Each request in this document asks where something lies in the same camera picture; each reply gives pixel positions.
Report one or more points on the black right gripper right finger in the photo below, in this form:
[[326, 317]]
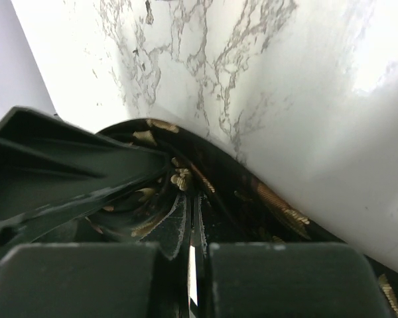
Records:
[[237, 278]]

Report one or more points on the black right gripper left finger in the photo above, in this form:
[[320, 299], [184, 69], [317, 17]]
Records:
[[143, 279]]

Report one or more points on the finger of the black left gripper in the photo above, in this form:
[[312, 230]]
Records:
[[52, 172]]

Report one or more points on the black gold floral tie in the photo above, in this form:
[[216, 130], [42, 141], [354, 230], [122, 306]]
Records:
[[197, 167]]

